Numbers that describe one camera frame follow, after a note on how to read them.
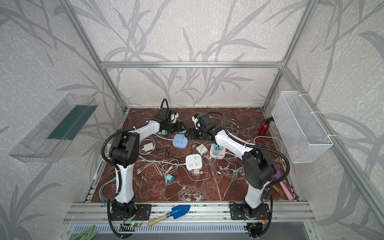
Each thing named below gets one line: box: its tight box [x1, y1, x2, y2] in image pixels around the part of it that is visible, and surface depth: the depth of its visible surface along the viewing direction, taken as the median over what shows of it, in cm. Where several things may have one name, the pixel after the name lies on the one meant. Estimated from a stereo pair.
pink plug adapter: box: [191, 169, 200, 176], surface depth 86 cm
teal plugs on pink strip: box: [213, 144, 224, 156], surface depth 92 cm
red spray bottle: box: [258, 116, 275, 137], surface depth 99 cm
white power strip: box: [185, 153, 203, 171], surface depth 91 cm
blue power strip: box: [172, 134, 189, 149], surface depth 99 cm
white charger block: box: [196, 143, 209, 155], surface depth 96 cm
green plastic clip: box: [72, 224, 98, 240], surface depth 69 cm
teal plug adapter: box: [164, 174, 175, 183], surface depth 84 cm
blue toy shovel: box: [147, 205, 191, 227], surface depth 75 cm
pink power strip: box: [209, 143, 226, 160], surface depth 94 cm
